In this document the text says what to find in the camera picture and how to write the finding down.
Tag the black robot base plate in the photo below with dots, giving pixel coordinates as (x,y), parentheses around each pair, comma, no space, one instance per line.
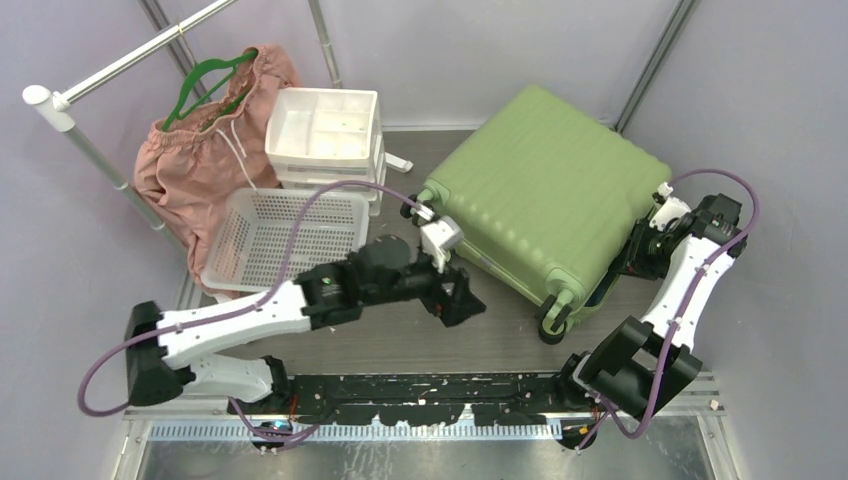
(494,399)

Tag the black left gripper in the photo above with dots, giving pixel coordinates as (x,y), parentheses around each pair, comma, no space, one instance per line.
(459,304)

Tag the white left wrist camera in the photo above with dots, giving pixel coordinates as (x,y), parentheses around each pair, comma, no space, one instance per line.
(439,235)

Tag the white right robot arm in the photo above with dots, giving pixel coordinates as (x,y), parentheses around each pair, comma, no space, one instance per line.
(645,362)

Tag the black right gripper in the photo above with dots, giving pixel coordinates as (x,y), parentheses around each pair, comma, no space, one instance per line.
(633,261)

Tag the white metal clothes rack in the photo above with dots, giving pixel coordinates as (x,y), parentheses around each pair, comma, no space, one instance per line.
(68,237)

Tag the green hard-shell suitcase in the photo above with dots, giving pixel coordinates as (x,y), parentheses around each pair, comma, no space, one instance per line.
(546,197)

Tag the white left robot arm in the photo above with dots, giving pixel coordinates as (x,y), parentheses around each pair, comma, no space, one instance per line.
(182,351)

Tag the white plastic drawer organizer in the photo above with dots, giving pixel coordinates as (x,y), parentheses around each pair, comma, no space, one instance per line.
(318,136)

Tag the white perforated plastic basket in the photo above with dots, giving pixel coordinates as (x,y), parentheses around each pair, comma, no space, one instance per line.
(259,233)

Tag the pink cloth garment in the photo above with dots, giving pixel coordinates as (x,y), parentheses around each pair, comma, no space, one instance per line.
(188,166)

